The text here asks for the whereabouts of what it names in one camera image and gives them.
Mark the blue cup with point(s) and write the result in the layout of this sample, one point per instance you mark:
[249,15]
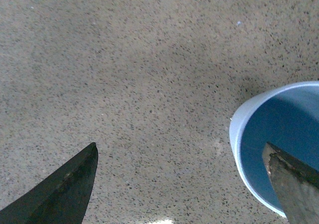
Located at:
[287,117]

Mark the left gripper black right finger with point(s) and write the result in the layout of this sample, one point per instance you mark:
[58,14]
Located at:
[295,183]

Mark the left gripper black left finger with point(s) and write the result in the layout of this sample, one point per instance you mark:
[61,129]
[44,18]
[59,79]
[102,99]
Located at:
[61,198]

